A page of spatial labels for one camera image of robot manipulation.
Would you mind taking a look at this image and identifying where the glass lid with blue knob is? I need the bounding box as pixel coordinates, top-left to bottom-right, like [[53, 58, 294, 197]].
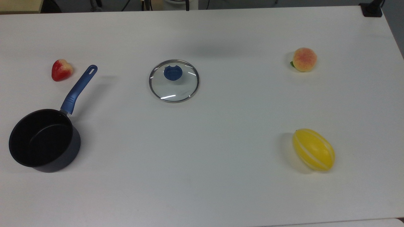
[[149, 59, 200, 103]]

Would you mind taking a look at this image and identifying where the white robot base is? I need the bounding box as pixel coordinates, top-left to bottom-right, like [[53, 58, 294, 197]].
[[163, 0, 199, 11]]

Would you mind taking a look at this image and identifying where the toy peach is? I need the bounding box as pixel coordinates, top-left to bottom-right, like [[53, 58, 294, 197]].
[[290, 47, 318, 73]]

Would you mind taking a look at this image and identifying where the red toy strawberry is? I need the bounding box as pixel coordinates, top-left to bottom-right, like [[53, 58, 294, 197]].
[[51, 59, 74, 82]]

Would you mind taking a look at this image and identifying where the wooden cabinet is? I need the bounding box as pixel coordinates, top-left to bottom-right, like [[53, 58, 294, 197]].
[[0, 0, 44, 14]]

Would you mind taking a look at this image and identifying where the yellow striped toy melon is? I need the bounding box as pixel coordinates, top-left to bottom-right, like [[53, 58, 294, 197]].
[[292, 128, 336, 172]]

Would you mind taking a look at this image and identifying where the black clamp mount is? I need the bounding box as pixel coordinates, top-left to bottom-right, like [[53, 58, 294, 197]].
[[359, 0, 385, 18]]

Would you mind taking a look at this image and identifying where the black saucepan with blue handle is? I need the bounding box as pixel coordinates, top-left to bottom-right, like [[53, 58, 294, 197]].
[[9, 65, 98, 173]]

